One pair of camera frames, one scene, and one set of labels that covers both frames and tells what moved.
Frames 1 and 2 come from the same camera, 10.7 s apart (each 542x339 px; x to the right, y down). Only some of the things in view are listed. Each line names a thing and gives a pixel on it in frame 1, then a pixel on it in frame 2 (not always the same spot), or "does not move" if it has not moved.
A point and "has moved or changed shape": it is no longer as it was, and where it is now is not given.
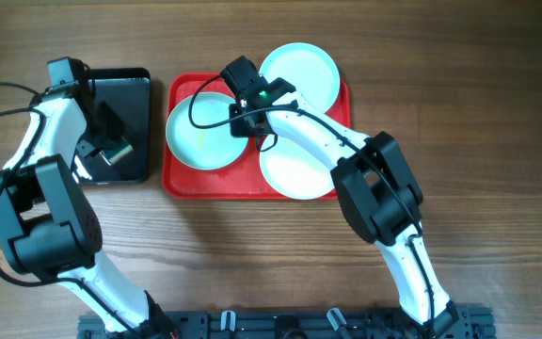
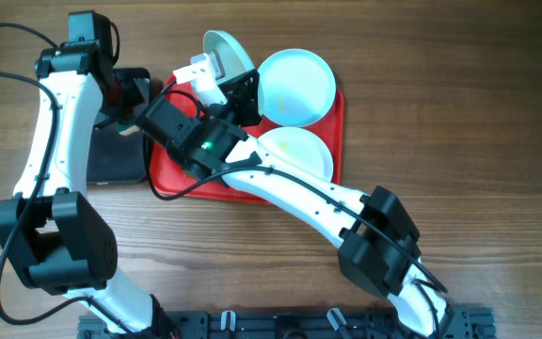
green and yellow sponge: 118,151 → 127,130
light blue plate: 199,132 has moved or changed shape
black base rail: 453,322 does not move
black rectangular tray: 127,92 does not move
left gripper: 115,124 → 133,92
